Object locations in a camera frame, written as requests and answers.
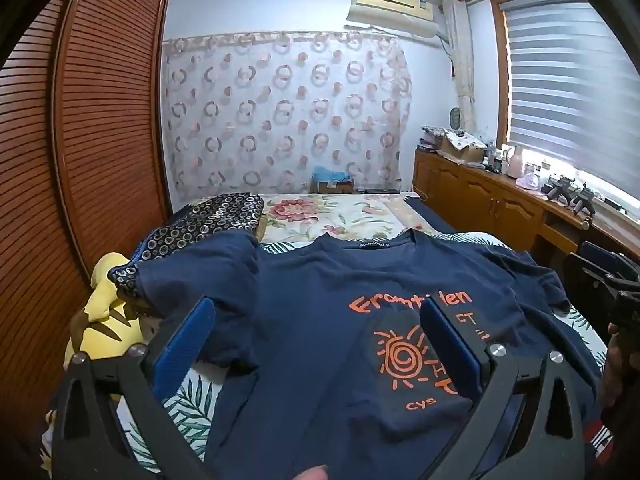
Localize floral printed blanket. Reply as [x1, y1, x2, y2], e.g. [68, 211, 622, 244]
[187, 192, 436, 253]

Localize person's right hand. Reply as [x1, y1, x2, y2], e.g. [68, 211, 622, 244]
[601, 323, 627, 407]

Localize dark circle-patterned folded quilt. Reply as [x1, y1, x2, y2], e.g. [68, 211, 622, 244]
[111, 192, 265, 301]

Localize wooden cabinet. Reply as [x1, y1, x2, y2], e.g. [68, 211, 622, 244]
[412, 147, 640, 281]

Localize wooden window frame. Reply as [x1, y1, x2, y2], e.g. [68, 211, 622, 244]
[490, 0, 640, 233]

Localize wall air conditioner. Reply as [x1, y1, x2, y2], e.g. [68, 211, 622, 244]
[345, 0, 438, 38]

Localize person's left hand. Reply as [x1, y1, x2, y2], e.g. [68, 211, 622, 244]
[287, 465, 331, 480]

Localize beige tied curtain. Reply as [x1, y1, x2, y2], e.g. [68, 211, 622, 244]
[442, 0, 476, 133]

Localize red striped garment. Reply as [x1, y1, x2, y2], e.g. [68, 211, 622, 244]
[585, 422, 613, 463]

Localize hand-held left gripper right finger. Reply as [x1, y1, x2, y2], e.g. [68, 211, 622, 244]
[419, 302, 588, 480]

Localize pink jug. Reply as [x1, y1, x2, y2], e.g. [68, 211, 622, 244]
[506, 146, 526, 178]

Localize navy blue t-shirt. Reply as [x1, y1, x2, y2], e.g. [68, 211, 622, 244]
[137, 228, 603, 480]

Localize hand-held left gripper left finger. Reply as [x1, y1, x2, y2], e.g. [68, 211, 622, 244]
[50, 296, 217, 480]

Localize palm leaf printed blanket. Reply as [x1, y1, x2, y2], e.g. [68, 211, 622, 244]
[115, 232, 608, 480]

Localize striped window blind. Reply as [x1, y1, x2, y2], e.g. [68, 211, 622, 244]
[500, 0, 640, 201]

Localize sheer circle-patterned curtain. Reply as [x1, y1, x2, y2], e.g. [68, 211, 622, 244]
[161, 30, 413, 201]

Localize stack of books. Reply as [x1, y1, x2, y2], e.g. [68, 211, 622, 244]
[417, 125, 448, 153]

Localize cardboard box with blue bag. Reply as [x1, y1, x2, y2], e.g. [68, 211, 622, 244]
[311, 167, 355, 195]

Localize wooden louvered wardrobe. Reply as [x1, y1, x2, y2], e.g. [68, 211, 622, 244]
[0, 0, 173, 480]

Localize open cardboard box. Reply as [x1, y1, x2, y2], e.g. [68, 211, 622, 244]
[440, 130, 488, 163]

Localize yellow plush toy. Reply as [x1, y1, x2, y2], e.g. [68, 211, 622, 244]
[42, 252, 151, 476]

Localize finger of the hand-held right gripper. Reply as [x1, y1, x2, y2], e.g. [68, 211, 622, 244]
[562, 253, 618, 331]
[580, 241, 640, 282]

